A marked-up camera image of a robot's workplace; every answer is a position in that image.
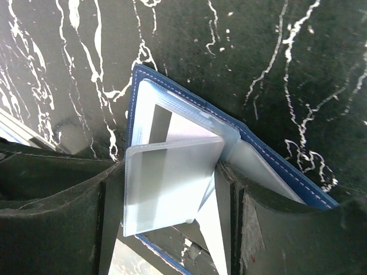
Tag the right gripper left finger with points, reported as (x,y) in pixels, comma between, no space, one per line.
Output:
(60,214)

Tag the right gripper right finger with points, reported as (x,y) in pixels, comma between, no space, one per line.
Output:
(267,233)

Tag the blue card holder wallet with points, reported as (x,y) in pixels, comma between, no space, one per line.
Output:
(162,111)

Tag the silver card with stripe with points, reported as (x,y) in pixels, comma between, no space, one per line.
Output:
(166,182)

